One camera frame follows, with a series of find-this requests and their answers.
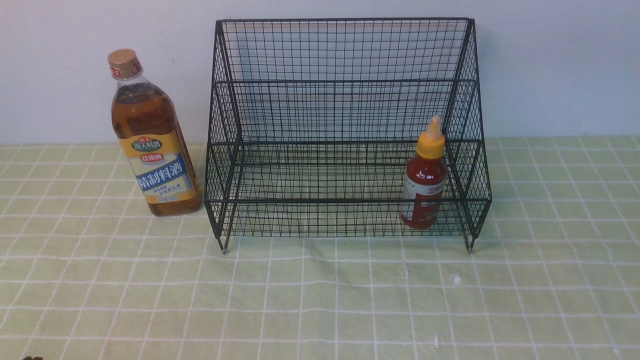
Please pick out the red sauce bottle yellow cap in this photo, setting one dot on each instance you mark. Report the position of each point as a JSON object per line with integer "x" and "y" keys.
{"x": 424, "y": 179}

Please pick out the cooking wine bottle amber liquid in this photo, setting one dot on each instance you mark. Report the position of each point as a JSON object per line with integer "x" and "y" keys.
{"x": 146, "y": 124}

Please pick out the green checkered tablecloth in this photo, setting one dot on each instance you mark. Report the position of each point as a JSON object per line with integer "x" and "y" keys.
{"x": 87, "y": 273}

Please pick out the black wire mesh shelf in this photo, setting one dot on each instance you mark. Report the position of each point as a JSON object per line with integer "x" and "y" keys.
{"x": 313, "y": 120}

